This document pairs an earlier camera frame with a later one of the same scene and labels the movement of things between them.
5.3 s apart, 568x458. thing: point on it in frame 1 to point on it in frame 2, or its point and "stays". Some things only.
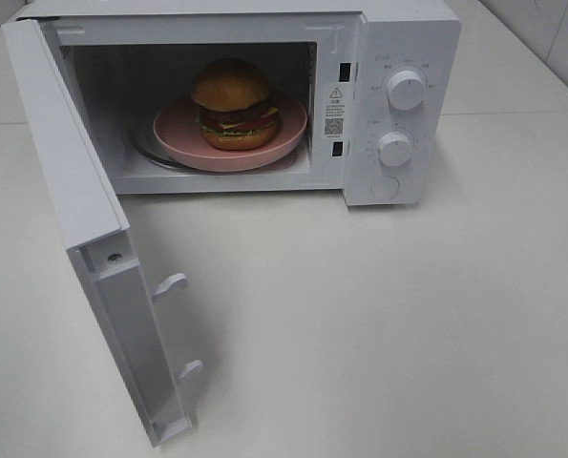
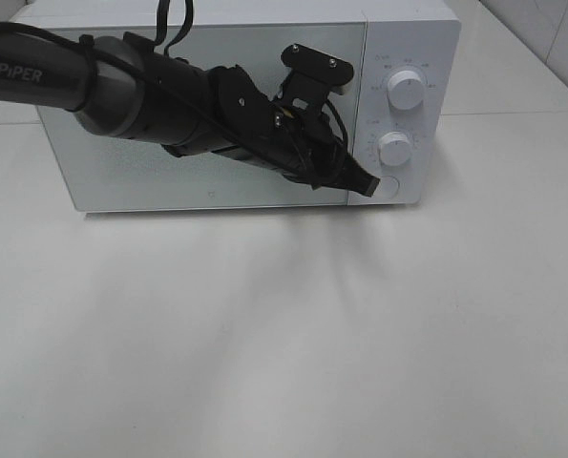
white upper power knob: (405, 90) stays
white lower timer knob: (395, 148) stays
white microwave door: (93, 220) to (104, 172)
